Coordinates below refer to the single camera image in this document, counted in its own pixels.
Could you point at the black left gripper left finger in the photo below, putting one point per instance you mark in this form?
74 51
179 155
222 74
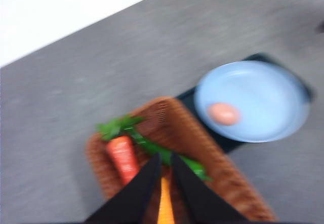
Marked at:
132 205

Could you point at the brown egg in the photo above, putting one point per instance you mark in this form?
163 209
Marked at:
224 114

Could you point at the blue plate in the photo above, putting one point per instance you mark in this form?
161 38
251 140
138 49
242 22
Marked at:
272 102

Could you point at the brown wicker basket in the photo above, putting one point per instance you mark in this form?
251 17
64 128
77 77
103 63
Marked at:
169 124

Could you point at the yellow toy corn cob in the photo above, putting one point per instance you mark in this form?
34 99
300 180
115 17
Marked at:
165 214

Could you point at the orange toy carrot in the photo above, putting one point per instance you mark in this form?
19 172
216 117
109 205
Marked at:
121 145

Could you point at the green toy chili pepper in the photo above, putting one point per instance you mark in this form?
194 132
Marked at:
167 155

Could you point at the black tray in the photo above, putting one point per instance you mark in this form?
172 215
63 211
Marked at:
187 99

